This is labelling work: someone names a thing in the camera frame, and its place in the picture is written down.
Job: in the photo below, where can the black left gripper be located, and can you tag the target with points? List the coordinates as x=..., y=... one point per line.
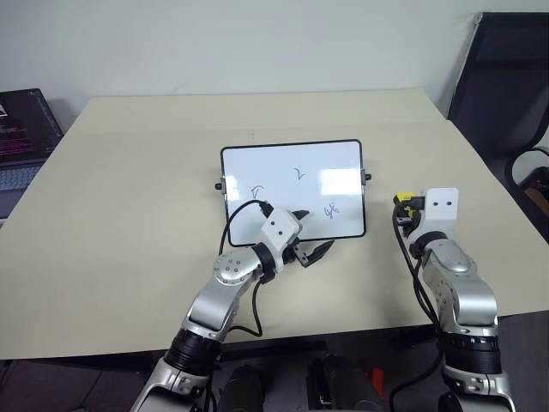
x=293, y=253

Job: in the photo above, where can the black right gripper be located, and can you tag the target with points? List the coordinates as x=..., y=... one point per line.
x=412, y=219

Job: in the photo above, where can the yellow black whiteboard eraser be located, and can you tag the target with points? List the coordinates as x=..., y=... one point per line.
x=403, y=197

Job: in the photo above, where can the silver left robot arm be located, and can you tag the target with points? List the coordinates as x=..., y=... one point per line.
x=231, y=268

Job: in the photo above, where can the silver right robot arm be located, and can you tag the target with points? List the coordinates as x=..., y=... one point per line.
x=467, y=296

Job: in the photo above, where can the small black-framed whiteboard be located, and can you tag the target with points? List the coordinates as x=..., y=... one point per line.
x=279, y=163

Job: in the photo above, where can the dark rounded shape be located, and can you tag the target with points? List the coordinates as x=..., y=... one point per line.
x=244, y=390
x=343, y=386

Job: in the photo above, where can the black office chair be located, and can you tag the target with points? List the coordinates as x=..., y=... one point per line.
x=506, y=86

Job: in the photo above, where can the open grey laptop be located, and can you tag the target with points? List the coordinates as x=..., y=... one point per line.
x=21, y=129

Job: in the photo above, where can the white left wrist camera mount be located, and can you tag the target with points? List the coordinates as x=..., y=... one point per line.
x=279, y=227

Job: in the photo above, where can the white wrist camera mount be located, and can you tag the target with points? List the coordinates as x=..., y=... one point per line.
x=279, y=227
x=442, y=210

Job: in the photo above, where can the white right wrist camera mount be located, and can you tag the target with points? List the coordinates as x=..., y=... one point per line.
x=442, y=210

